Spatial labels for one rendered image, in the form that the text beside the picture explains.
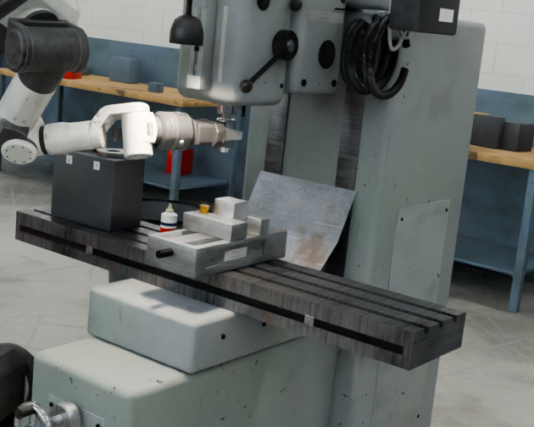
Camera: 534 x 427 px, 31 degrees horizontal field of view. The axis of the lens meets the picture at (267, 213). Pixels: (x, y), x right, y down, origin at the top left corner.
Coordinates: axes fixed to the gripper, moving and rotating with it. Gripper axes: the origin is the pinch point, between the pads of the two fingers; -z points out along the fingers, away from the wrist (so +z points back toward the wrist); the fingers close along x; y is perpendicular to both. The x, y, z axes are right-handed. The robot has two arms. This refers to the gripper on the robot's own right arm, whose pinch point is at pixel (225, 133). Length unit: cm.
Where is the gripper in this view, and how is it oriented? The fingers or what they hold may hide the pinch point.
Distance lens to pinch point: 231.3
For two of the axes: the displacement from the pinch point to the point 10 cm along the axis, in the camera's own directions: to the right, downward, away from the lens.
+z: -8.4, 0.1, -5.4
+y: -1.1, 9.8, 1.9
